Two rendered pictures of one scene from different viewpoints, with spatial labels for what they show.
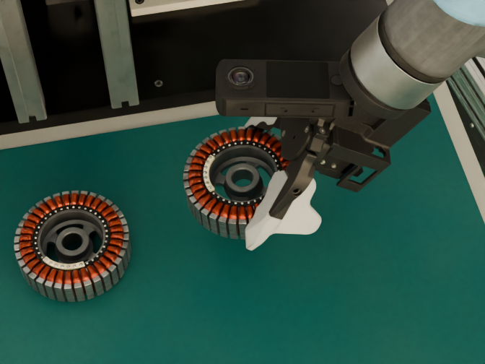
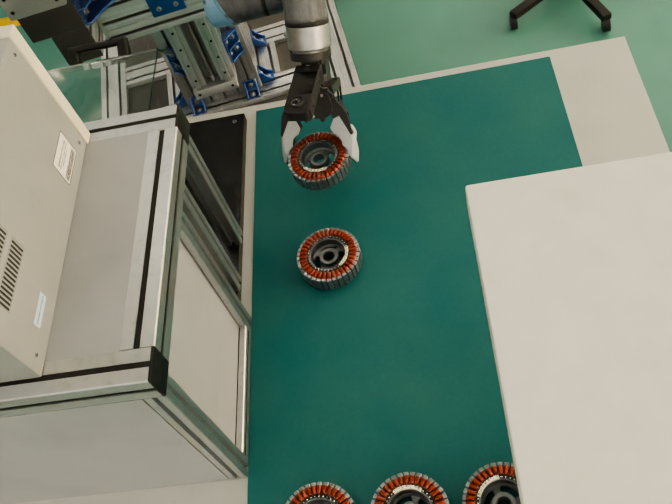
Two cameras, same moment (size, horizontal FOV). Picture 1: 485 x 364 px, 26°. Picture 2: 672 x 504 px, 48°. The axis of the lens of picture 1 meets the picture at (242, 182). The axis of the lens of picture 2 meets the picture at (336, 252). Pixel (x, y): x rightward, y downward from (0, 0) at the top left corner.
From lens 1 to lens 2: 88 cm
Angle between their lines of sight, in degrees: 35
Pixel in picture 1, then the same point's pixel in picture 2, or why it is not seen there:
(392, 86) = (326, 35)
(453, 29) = not seen: outside the picture
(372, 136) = (327, 77)
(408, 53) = (320, 16)
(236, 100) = (310, 104)
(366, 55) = (310, 39)
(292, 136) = (319, 108)
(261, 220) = (352, 140)
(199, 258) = (344, 207)
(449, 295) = (382, 109)
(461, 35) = not seen: outside the picture
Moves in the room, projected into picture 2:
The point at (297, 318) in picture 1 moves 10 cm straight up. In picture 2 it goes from (385, 166) to (377, 131)
